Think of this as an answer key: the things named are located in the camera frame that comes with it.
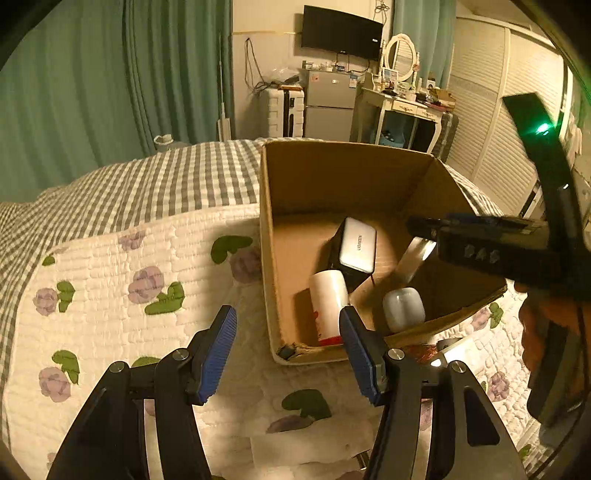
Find white dressing table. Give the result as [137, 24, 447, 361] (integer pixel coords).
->
[349, 85, 444, 158]

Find white floral quilt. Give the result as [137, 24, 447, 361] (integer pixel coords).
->
[4, 203, 555, 480]

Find black box with silver lid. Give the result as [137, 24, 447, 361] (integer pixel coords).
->
[316, 217, 378, 294]

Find cardboard box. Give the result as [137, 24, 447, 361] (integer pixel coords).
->
[259, 140, 509, 366]

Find white louvred wardrobe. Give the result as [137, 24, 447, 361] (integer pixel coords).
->
[443, 16, 583, 217]

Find black wall television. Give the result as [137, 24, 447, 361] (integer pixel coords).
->
[301, 6, 384, 61]

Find white mop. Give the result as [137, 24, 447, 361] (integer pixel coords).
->
[216, 60, 233, 141]

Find oval white-framed mirror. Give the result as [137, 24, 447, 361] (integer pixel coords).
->
[383, 33, 421, 86]

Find shiny silver object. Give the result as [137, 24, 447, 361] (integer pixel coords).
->
[396, 236, 436, 283]

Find green curtain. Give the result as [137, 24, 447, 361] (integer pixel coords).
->
[0, 0, 233, 204]
[392, 0, 457, 88]

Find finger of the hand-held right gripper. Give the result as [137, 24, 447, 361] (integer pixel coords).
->
[406, 212, 551, 241]

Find black wall cables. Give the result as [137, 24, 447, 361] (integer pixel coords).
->
[244, 37, 278, 92]

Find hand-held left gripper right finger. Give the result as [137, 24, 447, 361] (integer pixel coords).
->
[338, 305, 528, 480]

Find silver fridge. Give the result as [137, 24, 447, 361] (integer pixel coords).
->
[302, 68, 360, 139]

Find white suitcase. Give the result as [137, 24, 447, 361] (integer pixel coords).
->
[264, 87, 306, 138]

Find dark checked suitcase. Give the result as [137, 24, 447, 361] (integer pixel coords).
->
[433, 111, 460, 163]

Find person's right hand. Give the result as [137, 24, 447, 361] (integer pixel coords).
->
[514, 282, 579, 371]

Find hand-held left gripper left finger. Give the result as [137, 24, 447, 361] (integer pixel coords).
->
[46, 305, 238, 480]

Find grey checked blanket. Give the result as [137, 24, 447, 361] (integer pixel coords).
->
[0, 137, 506, 444]

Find pale grey cup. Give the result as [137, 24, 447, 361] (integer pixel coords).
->
[382, 287, 426, 334]

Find white bottle with red label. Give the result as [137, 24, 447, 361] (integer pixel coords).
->
[308, 270, 350, 347]

